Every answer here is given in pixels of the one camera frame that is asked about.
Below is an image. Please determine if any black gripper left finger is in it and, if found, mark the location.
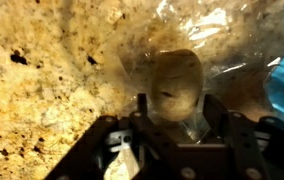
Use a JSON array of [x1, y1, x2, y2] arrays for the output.
[[45, 94, 179, 180]]

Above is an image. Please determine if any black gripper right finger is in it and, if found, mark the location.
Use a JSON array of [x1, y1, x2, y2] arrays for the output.
[[179, 95, 284, 180]]

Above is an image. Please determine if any blue plastic potato bag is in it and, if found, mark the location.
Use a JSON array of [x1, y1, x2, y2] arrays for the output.
[[111, 0, 284, 142]]

